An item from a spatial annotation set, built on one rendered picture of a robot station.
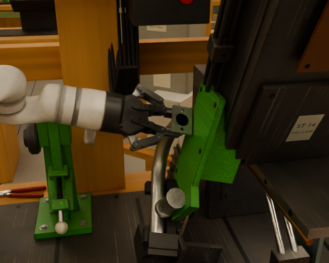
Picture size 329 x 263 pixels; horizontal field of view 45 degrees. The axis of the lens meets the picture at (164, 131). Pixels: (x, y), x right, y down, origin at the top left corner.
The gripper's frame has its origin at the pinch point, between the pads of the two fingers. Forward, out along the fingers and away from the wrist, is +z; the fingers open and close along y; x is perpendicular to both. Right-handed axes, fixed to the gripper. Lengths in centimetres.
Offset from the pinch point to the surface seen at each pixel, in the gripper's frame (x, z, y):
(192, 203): -2.6, 3.2, -15.9
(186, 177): 0.8, 3.1, -10.2
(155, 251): 8.2, -0.1, -23.4
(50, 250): 25.9, -18.6, -23.2
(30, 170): 239, -34, 50
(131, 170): 216, 39, 53
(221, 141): -7.8, 6.4, -5.4
